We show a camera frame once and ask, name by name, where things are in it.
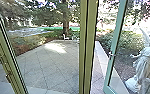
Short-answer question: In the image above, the metal door handle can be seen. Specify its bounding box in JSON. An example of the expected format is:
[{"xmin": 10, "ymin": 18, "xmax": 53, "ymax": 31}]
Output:
[{"xmin": 107, "ymin": 51, "xmax": 118, "ymax": 60}]

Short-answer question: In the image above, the green framed glass door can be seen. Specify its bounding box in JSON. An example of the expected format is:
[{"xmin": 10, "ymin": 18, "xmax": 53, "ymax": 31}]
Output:
[{"xmin": 102, "ymin": 0, "xmax": 150, "ymax": 94}]

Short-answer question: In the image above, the large tree trunk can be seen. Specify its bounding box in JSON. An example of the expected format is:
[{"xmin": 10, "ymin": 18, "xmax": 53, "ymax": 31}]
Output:
[{"xmin": 61, "ymin": 0, "xmax": 71, "ymax": 36}]

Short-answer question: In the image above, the low brownish hedge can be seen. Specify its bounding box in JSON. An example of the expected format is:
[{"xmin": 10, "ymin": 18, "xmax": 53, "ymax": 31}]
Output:
[{"xmin": 9, "ymin": 33, "xmax": 64, "ymax": 56}]

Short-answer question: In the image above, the dark green shrub bed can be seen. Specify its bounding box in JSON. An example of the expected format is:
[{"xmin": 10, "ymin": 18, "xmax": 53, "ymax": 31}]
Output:
[{"xmin": 96, "ymin": 30, "xmax": 147, "ymax": 56}]

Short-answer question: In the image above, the white angel statue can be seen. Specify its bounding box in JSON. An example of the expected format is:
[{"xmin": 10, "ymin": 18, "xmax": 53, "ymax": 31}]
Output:
[{"xmin": 124, "ymin": 27, "xmax": 150, "ymax": 94}]

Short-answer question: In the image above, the green framed glass wall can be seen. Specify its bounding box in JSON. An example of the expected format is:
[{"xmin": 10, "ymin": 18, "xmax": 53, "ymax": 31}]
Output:
[{"xmin": 0, "ymin": 0, "xmax": 100, "ymax": 94}]

